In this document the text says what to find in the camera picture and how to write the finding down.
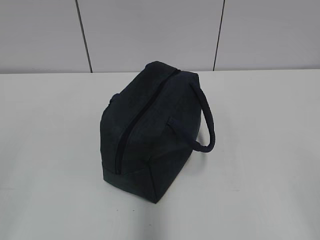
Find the dark blue lunch bag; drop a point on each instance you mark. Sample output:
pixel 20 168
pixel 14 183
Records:
pixel 149 130

